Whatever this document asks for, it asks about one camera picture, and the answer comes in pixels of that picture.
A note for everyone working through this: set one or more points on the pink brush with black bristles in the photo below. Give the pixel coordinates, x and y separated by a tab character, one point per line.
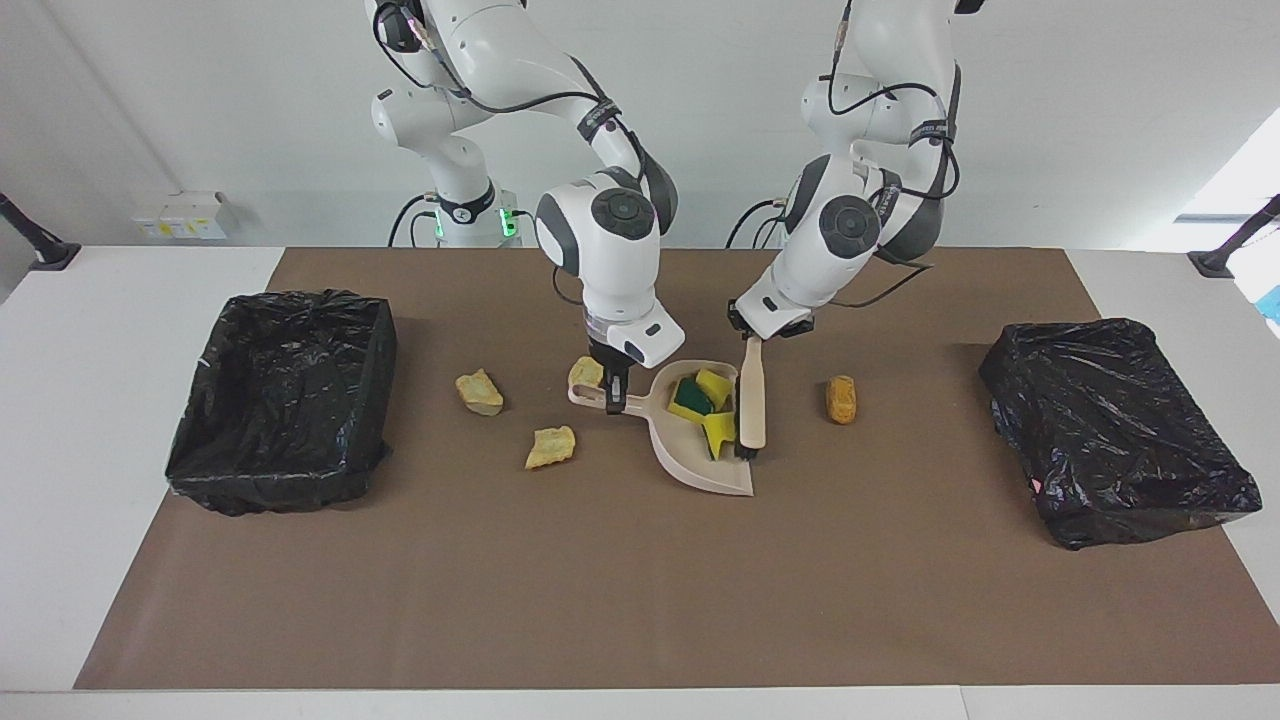
752	400

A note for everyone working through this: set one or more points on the blue object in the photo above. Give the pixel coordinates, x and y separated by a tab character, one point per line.
1273	305

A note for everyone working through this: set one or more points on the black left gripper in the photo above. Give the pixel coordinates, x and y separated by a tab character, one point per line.
735	320

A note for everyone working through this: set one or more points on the green and yellow sponge piece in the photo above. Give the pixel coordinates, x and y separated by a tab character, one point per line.
688	398

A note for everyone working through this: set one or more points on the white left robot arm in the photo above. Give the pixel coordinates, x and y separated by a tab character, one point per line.
800	270

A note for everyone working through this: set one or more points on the white wall socket box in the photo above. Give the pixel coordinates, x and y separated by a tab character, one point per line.
190	215

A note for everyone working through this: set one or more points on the bin lined with black bag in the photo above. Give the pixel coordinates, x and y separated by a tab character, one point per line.
1110	430
280	400

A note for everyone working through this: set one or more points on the pale beige sponge chunk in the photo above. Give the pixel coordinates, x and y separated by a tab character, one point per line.
480	393
552	448
585	372

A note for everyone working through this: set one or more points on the small yellow sponge wedge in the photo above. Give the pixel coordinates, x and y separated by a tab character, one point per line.
714	385

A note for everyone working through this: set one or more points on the orange brown sponge lump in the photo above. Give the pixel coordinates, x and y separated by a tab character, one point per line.
842	400

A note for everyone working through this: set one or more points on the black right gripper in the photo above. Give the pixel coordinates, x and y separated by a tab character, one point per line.
608	358

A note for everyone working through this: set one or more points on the large notched yellow sponge piece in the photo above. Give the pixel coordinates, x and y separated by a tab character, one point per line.
720	432

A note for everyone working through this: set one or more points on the pink plastic dustpan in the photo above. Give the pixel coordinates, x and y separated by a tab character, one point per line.
690	470

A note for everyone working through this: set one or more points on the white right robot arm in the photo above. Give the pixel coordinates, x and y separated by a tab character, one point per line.
610	260

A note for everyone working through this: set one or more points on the brown table mat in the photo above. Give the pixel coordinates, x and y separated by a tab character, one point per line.
640	580

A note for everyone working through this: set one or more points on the black camera stand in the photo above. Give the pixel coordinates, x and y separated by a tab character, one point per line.
1215	263
55	255

